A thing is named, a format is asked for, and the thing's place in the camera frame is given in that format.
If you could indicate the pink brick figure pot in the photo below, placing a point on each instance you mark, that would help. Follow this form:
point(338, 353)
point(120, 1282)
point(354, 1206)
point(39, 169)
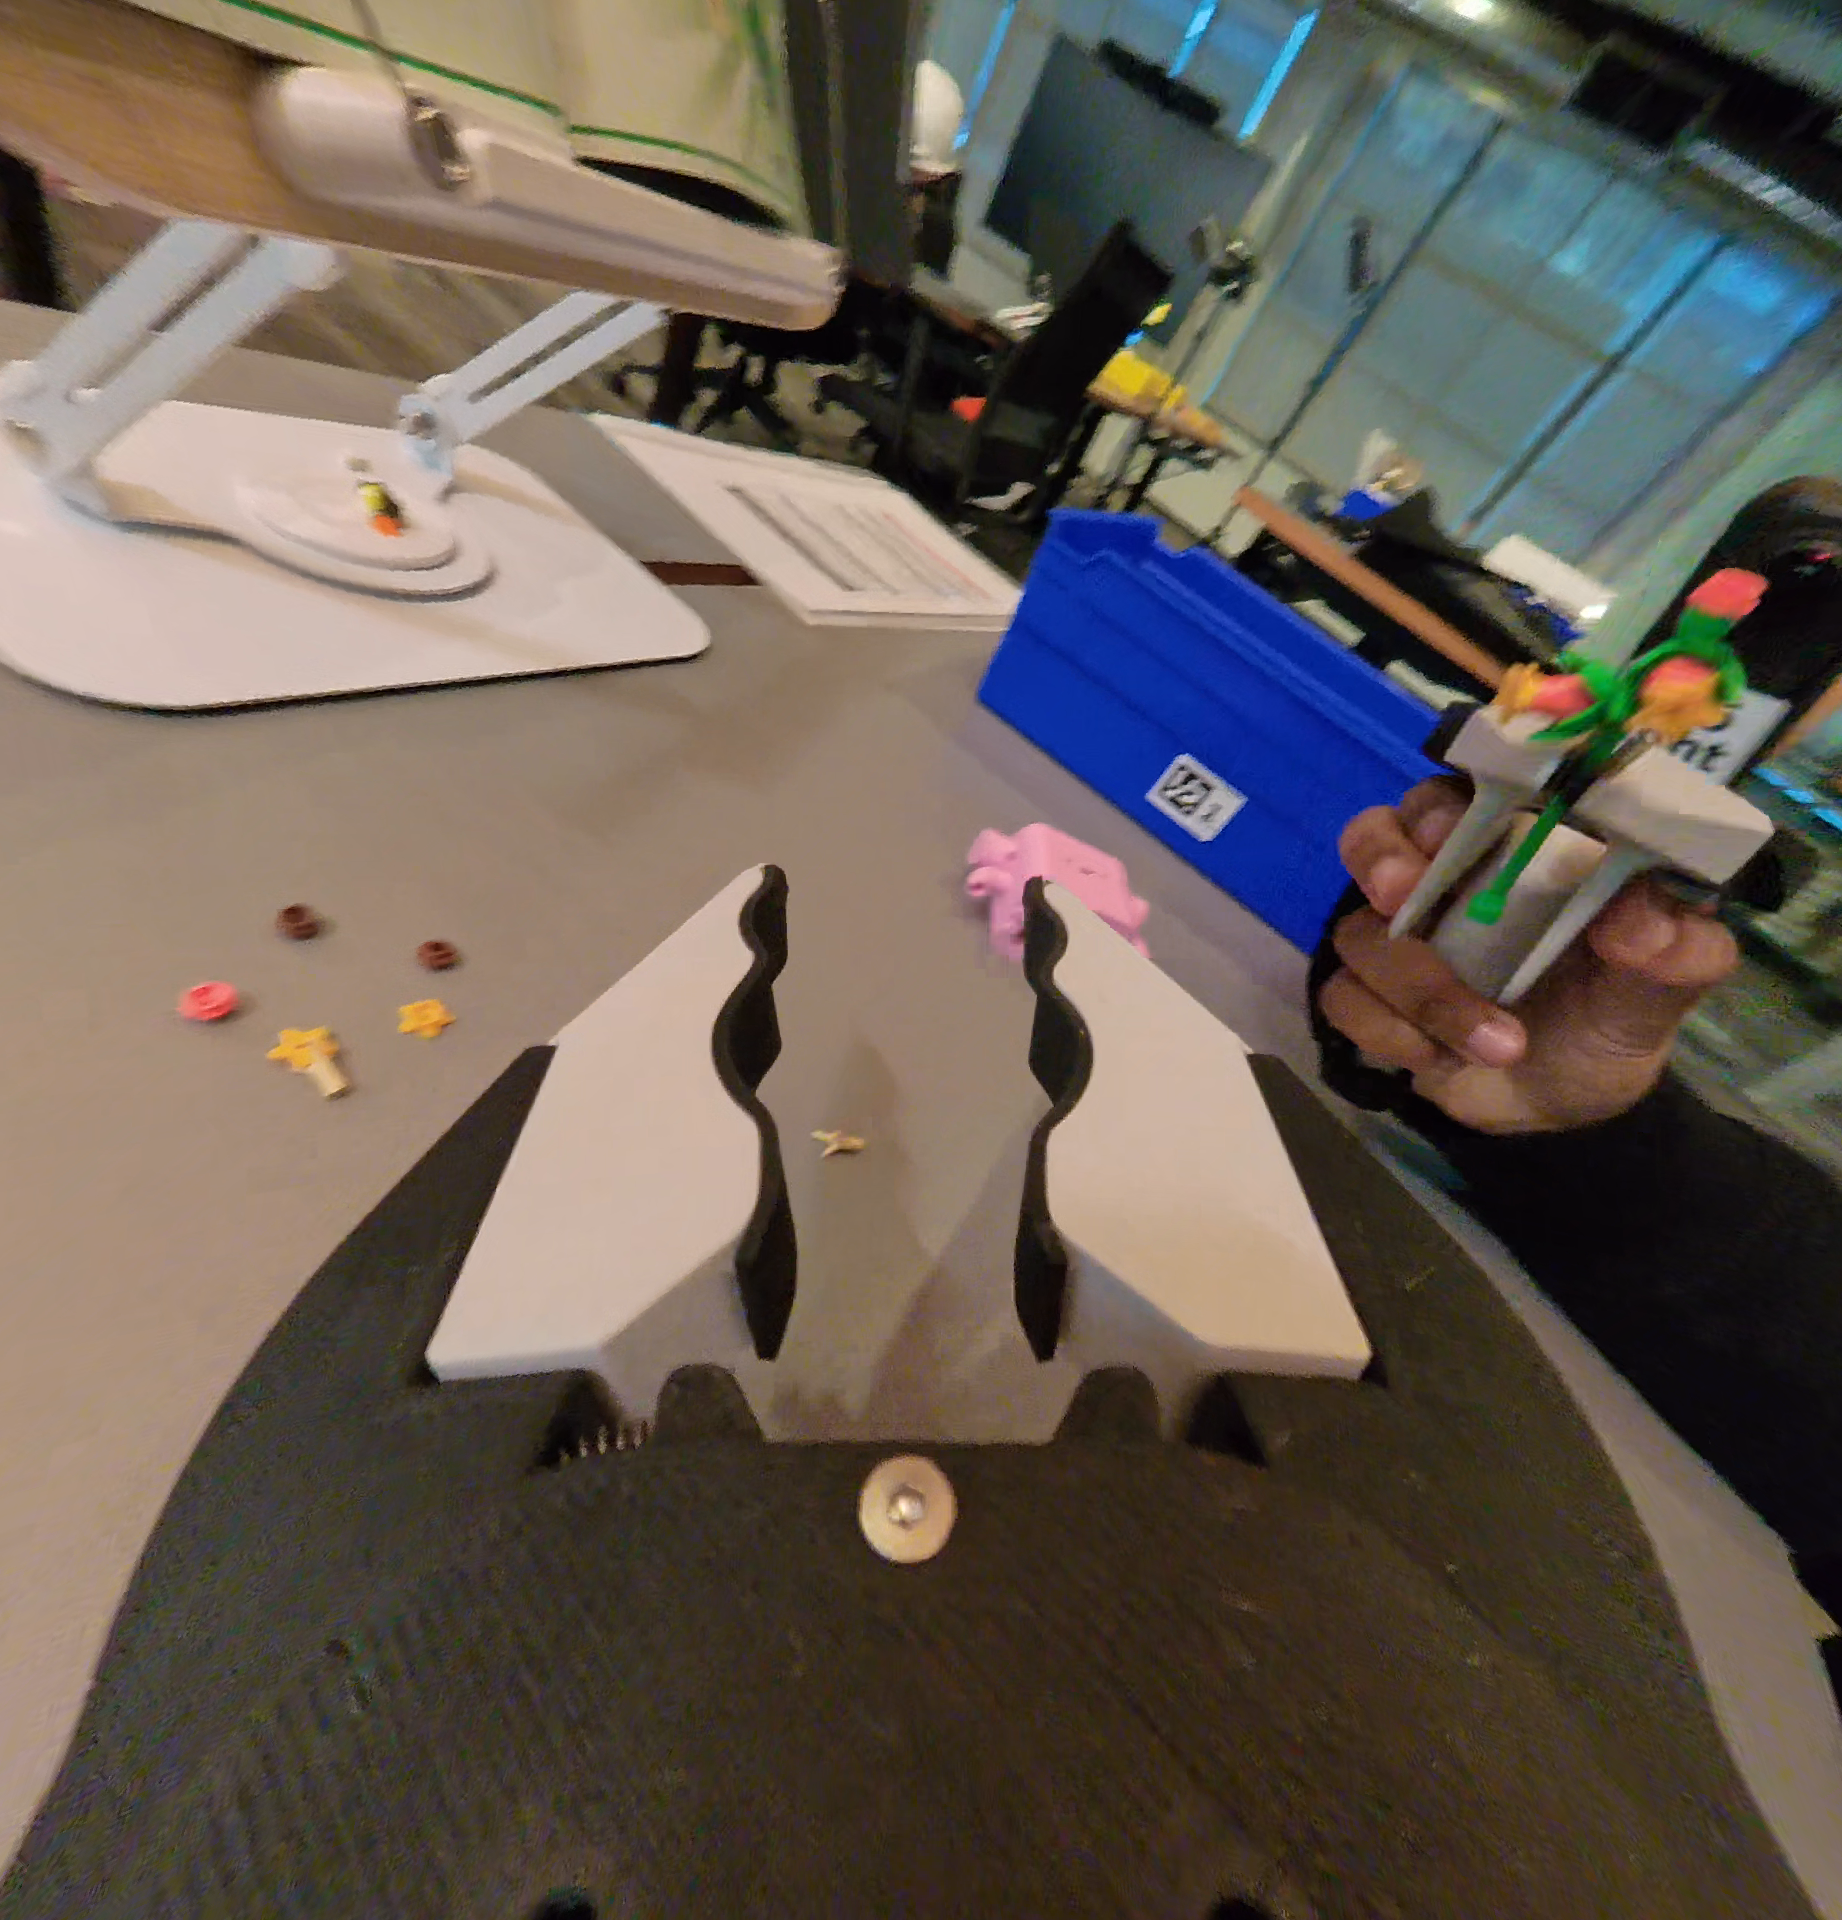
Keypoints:
point(1070, 872)

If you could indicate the person's right hand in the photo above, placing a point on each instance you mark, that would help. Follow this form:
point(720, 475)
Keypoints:
point(1550, 1066)

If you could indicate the person's right forearm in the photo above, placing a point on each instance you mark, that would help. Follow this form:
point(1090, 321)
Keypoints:
point(1686, 1275)

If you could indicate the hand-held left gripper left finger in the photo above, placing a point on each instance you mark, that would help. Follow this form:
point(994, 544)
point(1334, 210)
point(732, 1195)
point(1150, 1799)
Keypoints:
point(605, 1201)

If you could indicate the black monitor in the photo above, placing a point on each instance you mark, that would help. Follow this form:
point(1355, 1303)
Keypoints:
point(1116, 151)

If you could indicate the open instruction booklet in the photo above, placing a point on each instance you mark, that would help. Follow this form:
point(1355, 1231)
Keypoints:
point(635, 75)

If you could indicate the white book stand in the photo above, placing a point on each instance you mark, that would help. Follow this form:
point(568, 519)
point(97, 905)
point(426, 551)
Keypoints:
point(336, 601)

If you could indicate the green flower stem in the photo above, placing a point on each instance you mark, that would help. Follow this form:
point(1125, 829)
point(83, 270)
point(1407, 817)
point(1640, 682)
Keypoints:
point(1520, 856)

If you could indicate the yellow star flower piece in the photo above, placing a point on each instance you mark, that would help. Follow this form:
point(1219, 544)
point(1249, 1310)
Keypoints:
point(426, 1018)
point(1520, 688)

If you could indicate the wooden table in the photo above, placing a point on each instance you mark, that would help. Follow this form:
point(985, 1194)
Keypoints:
point(1355, 585)

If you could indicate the black office chair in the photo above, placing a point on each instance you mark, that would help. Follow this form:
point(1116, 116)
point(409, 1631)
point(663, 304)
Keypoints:
point(1070, 360)

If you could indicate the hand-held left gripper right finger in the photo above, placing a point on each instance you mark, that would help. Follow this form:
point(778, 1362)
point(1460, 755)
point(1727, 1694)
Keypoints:
point(1205, 1215)

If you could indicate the black bag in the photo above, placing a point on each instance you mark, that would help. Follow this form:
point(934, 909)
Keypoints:
point(1476, 578)

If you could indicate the small black orange brick piece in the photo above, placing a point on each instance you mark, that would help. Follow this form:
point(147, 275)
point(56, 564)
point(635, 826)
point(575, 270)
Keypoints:
point(379, 507)

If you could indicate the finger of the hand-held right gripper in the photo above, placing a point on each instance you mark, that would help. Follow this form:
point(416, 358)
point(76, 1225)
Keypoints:
point(1686, 826)
point(1491, 758)

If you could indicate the blue storage bin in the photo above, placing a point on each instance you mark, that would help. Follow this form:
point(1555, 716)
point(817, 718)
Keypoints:
point(1161, 675)

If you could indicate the laminated instruction sheet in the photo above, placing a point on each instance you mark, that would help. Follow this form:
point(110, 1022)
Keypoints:
point(846, 541)

